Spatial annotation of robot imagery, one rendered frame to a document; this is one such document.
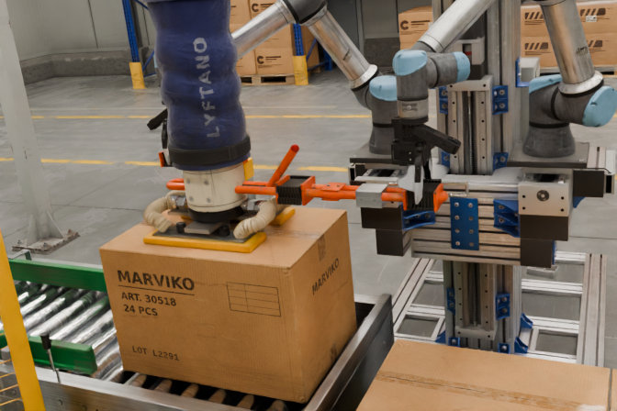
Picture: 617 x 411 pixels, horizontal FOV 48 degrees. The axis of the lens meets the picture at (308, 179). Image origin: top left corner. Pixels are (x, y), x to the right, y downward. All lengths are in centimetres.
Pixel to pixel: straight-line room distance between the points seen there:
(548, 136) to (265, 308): 97
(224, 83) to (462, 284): 115
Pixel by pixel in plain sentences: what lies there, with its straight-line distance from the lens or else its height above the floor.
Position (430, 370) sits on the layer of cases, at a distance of 204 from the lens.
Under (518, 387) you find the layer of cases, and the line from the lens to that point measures 198.
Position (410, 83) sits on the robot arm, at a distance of 166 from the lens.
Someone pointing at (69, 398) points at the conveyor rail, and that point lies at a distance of 218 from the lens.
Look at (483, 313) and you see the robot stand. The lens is 256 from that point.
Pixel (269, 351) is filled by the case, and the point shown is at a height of 70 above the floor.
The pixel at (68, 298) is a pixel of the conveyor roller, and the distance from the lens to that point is 280.
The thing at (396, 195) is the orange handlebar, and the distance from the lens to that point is 174.
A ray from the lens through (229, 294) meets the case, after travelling 186.
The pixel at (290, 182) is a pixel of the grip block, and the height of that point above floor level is 110.
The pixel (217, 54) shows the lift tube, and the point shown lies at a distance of 181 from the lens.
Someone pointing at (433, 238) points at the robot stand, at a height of 75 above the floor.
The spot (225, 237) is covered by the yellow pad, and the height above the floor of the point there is 97.
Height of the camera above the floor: 167
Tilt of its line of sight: 18 degrees down
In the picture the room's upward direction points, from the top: 6 degrees counter-clockwise
